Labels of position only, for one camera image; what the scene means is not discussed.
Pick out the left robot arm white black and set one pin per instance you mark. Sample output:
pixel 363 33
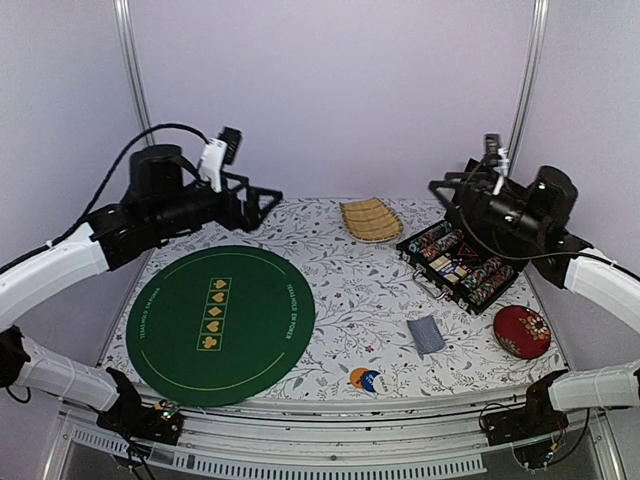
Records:
pixel 167 198

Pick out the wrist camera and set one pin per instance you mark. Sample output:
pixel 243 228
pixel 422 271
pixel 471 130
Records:
pixel 496 159
pixel 217 153

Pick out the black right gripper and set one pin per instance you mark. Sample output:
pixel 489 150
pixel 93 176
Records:
pixel 477 197

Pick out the blue small blind button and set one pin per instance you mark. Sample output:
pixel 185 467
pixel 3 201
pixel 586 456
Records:
pixel 368 380

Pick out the woven bamboo tray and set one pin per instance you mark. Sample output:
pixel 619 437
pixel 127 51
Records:
pixel 371 221

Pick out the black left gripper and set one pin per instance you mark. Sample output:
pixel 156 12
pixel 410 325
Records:
pixel 251 218

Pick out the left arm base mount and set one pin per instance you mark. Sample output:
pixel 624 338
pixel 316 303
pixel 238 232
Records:
pixel 131 419

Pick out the orange big blind button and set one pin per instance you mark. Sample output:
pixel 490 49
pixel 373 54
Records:
pixel 356 377

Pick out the aluminium frame post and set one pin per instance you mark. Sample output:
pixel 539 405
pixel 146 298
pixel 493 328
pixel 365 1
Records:
pixel 126 37
pixel 532 61

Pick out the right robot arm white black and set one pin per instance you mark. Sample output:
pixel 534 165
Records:
pixel 528 224

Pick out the white dealer button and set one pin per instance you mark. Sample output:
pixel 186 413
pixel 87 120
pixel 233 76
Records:
pixel 382 385

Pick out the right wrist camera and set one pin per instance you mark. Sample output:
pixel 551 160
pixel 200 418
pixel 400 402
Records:
pixel 496 159

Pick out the red floral round cushion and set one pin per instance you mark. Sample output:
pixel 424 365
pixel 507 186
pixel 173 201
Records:
pixel 522 332

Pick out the black poker chip case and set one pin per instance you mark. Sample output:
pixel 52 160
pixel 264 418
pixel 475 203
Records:
pixel 455 267

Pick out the left aluminium frame post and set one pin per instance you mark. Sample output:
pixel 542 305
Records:
pixel 126 37

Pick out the blue patterned card deck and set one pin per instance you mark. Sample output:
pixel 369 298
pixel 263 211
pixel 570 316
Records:
pixel 426 335

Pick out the right aluminium frame post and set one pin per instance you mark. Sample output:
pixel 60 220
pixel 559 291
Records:
pixel 532 61

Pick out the round green poker mat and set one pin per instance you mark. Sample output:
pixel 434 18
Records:
pixel 220 325

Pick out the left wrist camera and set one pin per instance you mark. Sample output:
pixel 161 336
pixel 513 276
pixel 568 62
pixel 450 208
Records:
pixel 217 153

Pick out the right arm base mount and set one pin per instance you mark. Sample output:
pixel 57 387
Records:
pixel 535 418

